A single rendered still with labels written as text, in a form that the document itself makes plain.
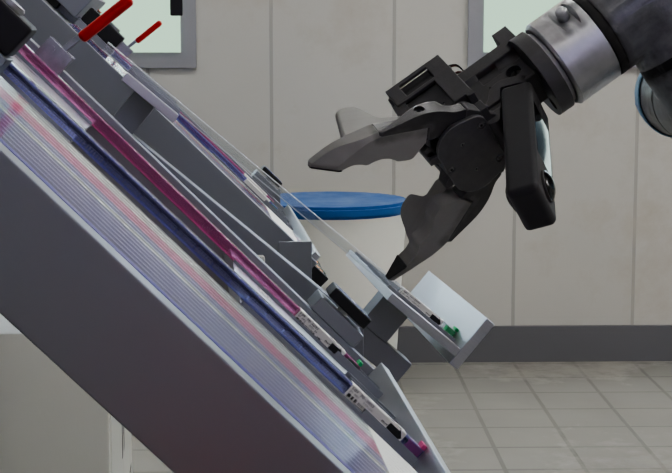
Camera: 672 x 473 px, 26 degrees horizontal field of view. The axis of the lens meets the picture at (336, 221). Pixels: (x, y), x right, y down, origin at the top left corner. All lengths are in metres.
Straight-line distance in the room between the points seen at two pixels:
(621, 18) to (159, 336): 0.52
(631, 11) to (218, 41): 3.68
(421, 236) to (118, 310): 0.45
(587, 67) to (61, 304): 0.52
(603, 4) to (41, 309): 0.55
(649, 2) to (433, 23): 3.65
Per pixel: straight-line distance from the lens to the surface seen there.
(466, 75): 1.17
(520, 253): 4.86
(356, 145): 1.08
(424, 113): 1.09
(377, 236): 4.16
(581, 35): 1.13
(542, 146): 1.11
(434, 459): 1.15
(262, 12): 4.76
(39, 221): 0.76
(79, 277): 0.76
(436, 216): 1.15
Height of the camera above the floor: 1.05
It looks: 7 degrees down
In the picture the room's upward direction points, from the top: straight up
